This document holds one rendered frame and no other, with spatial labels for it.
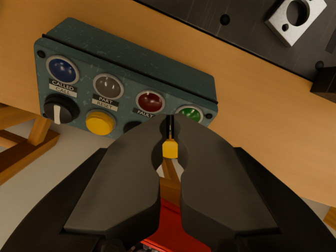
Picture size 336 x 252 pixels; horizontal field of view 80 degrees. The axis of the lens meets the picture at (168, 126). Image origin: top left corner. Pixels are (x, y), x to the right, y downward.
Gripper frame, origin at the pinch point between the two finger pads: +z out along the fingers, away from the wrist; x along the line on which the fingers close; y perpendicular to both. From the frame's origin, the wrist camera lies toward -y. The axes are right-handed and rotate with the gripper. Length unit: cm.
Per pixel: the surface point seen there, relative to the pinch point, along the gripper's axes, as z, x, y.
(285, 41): 12.1, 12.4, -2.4
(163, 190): 13.5, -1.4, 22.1
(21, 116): 40, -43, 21
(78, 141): 79, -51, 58
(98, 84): 3.9, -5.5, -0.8
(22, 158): 45, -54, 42
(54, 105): 3.9, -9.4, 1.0
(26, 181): 68, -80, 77
